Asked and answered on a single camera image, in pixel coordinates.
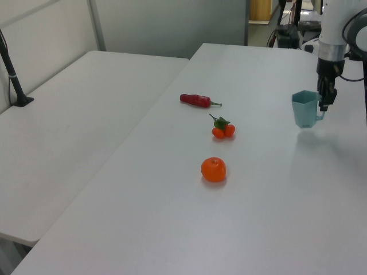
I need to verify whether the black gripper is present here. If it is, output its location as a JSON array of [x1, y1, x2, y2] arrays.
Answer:
[[316, 58, 345, 112]]

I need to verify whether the light teal hexagonal mug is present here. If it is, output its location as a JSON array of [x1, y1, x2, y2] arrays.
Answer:
[[291, 90, 327, 129]]

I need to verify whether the black equipment stack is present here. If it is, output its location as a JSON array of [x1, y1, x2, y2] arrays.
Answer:
[[274, 0, 303, 49]]

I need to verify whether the wooden cabinet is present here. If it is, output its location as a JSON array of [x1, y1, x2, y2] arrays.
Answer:
[[248, 0, 272, 22]]

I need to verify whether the small oranges cluster with leaves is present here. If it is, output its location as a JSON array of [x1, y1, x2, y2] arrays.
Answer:
[[209, 113, 236, 140]]

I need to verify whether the red chili pepper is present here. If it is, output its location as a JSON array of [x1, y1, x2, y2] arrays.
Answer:
[[179, 93, 223, 109]]

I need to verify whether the orange mandarin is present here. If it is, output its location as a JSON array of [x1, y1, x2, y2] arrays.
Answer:
[[200, 156, 227, 183]]

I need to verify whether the grey partition panel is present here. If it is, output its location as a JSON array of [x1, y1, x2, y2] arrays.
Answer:
[[93, 0, 249, 60]]

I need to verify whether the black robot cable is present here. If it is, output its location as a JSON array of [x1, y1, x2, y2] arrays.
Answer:
[[332, 7, 367, 83]]

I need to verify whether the aluminium partition post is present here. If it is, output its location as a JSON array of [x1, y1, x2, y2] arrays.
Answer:
[[88, 0, 107, 52]]

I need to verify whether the black camera pole with base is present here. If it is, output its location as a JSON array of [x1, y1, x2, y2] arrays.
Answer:
[[0, 28, 34, 108]]

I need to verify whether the thin black cable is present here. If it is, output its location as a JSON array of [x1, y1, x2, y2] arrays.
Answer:
[[0, 28, 14, 105]]

